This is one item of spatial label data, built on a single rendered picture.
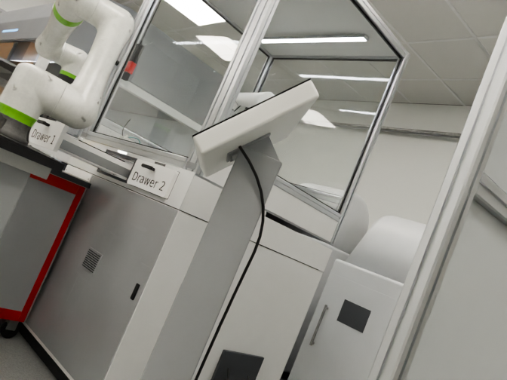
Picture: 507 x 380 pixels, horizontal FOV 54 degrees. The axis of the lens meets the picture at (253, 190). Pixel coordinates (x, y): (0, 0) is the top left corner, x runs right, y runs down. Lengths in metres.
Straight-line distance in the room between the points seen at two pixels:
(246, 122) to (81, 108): 0.77
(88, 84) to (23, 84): 0.21
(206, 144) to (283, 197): 1.03
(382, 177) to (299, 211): 3.16
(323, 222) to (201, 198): 0.74
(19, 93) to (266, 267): 1.18
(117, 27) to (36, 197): 0.80
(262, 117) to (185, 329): 0.57
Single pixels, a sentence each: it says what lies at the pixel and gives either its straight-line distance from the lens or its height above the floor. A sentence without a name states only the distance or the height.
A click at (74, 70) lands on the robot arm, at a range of 2.39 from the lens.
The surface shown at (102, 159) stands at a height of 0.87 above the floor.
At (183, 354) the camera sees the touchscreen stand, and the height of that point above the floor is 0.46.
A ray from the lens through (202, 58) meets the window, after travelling 2.15.
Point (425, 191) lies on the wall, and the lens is 5.02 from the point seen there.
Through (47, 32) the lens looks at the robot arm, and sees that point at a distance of 2.28.
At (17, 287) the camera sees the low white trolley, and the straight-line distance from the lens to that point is 2.39.
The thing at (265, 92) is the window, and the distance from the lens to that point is 2.01.
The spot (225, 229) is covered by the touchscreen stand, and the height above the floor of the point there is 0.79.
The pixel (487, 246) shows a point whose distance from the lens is 0.99.
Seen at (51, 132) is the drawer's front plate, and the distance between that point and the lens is 2.08.
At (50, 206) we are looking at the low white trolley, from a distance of 2.32.
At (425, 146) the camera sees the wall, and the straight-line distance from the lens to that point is 5.24.
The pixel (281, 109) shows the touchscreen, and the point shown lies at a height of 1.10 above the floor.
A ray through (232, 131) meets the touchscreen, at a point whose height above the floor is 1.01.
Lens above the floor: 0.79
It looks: 6 degrees up
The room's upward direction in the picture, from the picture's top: 23 degrees clockwise
